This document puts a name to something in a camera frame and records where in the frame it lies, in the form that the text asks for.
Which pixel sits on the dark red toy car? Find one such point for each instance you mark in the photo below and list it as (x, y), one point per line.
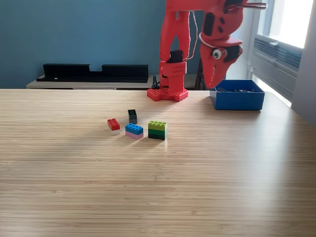
(251, 90)

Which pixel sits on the blue and pink lego stack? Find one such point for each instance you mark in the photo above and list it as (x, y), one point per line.
(134, 130)

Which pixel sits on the red and white lego stack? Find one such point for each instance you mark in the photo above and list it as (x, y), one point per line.
(113, 124)

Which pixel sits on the blue plastic bin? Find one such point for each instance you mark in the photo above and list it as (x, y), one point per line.
(242, 101)

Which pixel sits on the green lego block stack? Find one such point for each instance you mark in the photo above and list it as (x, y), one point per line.
(157, 130)

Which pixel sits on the black lego brick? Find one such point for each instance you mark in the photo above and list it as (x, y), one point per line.
(132, 116)

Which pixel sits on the grey radiator vent unit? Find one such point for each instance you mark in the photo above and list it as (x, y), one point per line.
(276, 64)

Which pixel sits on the black shelf tray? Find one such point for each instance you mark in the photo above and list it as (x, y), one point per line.
(74, 74)

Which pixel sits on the pale wooden sideboard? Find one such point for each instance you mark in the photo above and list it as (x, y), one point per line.
(74, 85)

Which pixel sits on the white window frame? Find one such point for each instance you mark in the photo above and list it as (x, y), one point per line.
(265, 19)

